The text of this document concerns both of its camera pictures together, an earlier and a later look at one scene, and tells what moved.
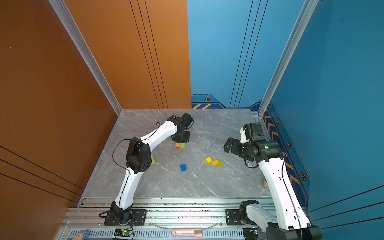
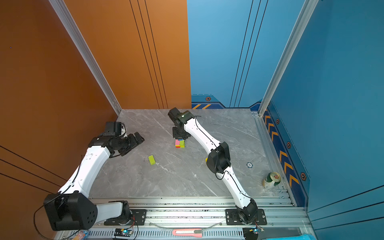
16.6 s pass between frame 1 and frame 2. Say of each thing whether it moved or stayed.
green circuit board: stayed
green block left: stayed
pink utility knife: stayed
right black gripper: moved
